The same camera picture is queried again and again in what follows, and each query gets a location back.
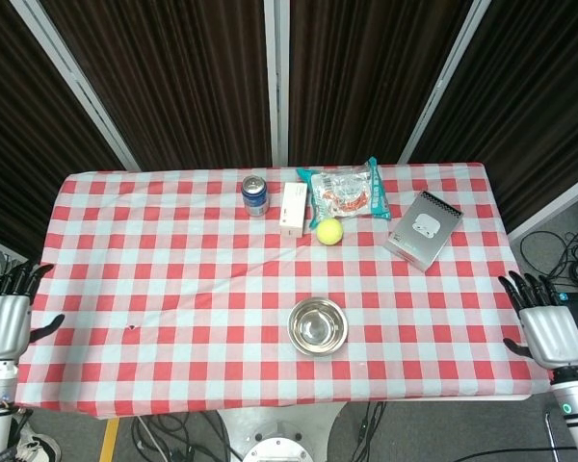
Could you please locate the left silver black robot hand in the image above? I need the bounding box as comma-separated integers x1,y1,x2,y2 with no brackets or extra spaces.
0,263,66,360

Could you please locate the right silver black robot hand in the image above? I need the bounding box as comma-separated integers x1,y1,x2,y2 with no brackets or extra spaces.
497,270,578,371

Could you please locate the white partition base bar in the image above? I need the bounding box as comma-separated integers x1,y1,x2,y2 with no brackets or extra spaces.
0,232,42,269
505,167,578,243

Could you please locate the grey metal stand leg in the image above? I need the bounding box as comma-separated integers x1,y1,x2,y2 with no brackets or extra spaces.
541,407,561,462

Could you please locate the white sneaker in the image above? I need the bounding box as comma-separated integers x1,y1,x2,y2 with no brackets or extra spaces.
14,423,63,462

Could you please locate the silver earbuds box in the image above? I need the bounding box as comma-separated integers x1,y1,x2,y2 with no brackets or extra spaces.
382,190,465,273

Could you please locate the dark brown curtain panel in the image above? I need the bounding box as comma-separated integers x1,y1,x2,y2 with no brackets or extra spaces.
41,0,274,170
288,0,477,167
407,0,578,233
0,0,127,264

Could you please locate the red white checked tablecloth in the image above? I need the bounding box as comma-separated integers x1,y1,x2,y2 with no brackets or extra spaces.
10,162,553,418

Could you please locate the yellow tennis ball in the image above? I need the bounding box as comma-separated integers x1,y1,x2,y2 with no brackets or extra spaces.
316,218,344,246

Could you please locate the clear teal snack bag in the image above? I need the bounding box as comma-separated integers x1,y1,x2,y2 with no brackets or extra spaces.
296,156,392,230

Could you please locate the blue soda can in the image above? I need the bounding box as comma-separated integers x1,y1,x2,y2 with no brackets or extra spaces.
241,174,271,218

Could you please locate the white cardboard box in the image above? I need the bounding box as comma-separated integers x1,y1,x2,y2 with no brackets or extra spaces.
278,181,309,239

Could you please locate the long black cable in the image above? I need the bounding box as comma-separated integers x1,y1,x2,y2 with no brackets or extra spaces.
416,445,578,462

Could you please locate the white partition post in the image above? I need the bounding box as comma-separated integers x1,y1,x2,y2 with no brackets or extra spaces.
263,0,291,169
8,0,142,171
396,0,493,166

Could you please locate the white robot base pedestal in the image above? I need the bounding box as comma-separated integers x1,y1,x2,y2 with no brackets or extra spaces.
216,401,349,462

